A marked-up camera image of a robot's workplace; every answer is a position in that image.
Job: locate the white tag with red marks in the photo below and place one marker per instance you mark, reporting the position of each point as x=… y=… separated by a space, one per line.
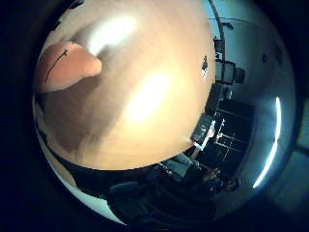
x=204 y=66

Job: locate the black shelf rack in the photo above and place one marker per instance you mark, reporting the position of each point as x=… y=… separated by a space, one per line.
x=233 y=129

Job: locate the dark desk monitor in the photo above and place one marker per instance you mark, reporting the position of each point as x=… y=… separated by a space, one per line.
x=228 y=72

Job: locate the orange toy carrot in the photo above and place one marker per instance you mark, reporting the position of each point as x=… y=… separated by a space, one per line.
x=66 y=67

